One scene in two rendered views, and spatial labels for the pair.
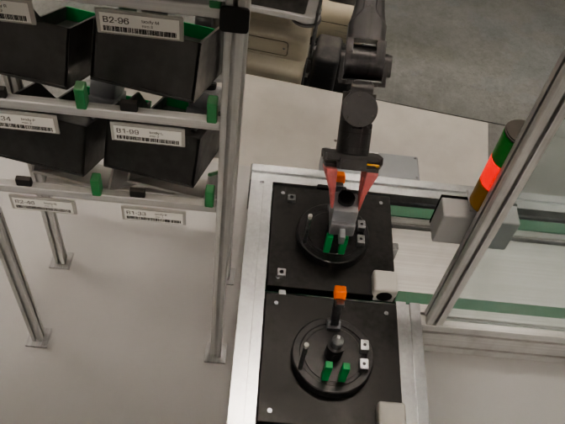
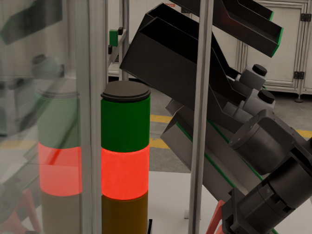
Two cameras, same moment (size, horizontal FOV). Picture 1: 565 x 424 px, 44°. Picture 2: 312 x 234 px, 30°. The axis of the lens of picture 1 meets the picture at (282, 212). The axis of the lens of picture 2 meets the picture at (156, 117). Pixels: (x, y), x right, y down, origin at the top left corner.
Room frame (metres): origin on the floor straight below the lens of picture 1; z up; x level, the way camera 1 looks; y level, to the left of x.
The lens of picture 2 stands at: (0.81, -0.81, 1.59)
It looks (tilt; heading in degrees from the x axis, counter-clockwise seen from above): 21 degrees down; 99
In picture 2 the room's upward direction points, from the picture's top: 2 degrees clockwise
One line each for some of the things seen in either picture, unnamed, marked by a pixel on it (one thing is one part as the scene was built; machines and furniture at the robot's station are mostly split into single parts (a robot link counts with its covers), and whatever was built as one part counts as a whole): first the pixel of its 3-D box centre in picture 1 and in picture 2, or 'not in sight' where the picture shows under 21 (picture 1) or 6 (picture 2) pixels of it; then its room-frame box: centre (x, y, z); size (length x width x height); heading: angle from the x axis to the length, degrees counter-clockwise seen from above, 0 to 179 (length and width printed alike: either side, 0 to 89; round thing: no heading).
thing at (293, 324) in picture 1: (335, 348); not in sight; (0.55, -0.12, 1.01); 0.24 x 0.24 x 0.13; 5
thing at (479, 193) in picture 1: (490, 193); (123, 210); (0.70, -0.30, 1.28); 0.05 x 0.05 x 0.05
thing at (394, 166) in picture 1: (368, 172); not in sight; (1.03, -0.17, 0.93); 0.21 x 0.07 x 0.06; 95
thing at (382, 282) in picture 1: (383, 286); not in sight; (0.71, -0.21, 0.97); 0.05 x 0.05 x 0.04; 5
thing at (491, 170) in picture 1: (502, 171); (123, 165); (0.70, -0.30, 1.33); 0.05 x 0.05 x 0.05
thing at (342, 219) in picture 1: (343, 214); not in sight; (0.77, -0.11, 1.09); 0.08 x 0.04 x 0.07; 5
